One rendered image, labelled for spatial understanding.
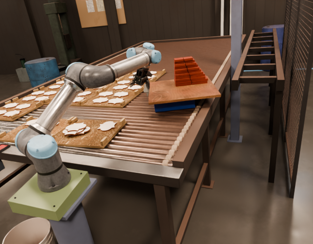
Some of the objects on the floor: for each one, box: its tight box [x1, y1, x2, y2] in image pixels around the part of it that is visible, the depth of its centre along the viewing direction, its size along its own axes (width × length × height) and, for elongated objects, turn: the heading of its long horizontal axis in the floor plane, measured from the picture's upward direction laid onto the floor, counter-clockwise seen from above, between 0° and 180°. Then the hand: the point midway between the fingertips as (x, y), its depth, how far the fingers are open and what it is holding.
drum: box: [24, 57, 60, 88], centre depth 514 cm, size 59×59×92 cm
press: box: [43, 0, 83, 68], centre depth 691 cm, size 66×84×254 cm
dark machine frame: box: [231, 28, 285, 183], centre depth 342 cm, size 298×38×102 cm, turn 173°
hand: (139, 91), depth 182 cm, fingers open, 14 cm apart
